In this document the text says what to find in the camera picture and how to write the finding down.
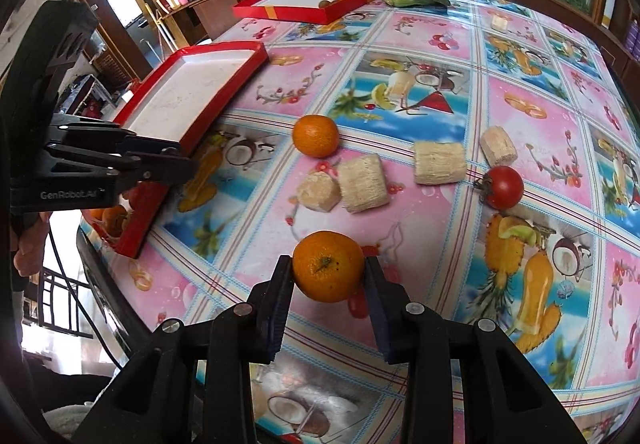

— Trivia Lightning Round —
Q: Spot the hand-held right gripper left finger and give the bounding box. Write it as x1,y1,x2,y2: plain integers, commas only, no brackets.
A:
72,255,297,444

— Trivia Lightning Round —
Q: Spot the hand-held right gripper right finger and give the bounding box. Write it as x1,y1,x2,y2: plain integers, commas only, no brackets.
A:
364,255,586,444

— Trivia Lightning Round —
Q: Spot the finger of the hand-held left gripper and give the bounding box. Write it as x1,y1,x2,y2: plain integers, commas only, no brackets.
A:
47,151,199,187
50,123,182,157

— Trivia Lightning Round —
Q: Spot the plain red tray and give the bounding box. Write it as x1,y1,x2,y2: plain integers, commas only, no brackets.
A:
82,40,270,260

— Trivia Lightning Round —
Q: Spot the red tomato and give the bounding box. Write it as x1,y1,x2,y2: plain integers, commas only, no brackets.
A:
474,166,525,210

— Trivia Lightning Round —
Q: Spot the person's left hand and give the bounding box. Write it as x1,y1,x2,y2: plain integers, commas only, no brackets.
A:
14,213,52,277

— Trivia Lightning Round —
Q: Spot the wooden shelf cabinet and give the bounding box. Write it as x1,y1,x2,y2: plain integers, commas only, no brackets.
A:
65,0,281,89

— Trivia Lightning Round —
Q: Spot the black cable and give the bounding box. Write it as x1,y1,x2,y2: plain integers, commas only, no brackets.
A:
46,224,123,372

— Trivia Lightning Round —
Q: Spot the black metal chair frame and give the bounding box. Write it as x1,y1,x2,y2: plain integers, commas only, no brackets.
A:
36,268,94,341

